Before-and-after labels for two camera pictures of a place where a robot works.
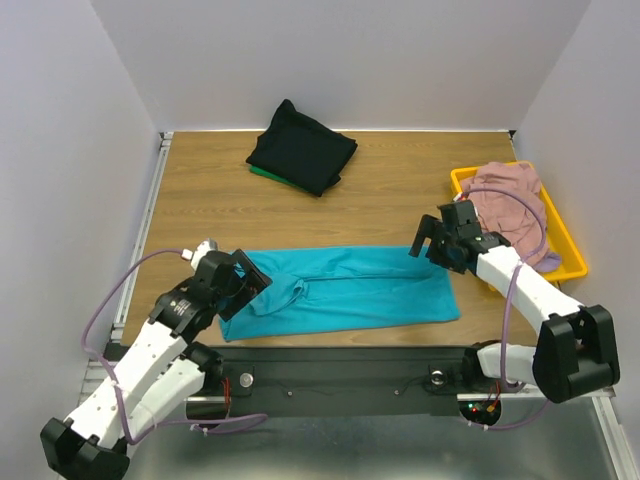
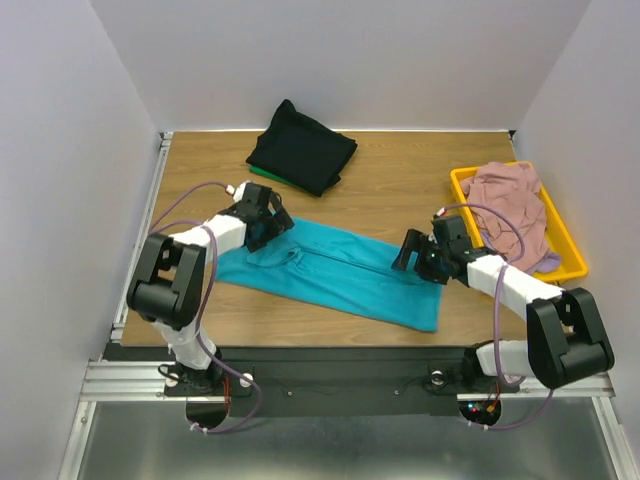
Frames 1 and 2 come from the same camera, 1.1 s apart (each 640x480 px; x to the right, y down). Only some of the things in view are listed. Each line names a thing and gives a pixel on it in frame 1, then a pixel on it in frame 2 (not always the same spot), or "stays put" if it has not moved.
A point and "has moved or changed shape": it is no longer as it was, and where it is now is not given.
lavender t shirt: (549, 263) stays put
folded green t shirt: (259, 171) stays put
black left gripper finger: (256, 282) → (261, 232)
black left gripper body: (223, 297) → (264, 214)
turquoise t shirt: (328, 289) has moved or changed shape
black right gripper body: (435, 240) → (417, 257)
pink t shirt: (509, 201) stays put
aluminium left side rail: (142, 231) stays put
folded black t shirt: (301, 150) stays put
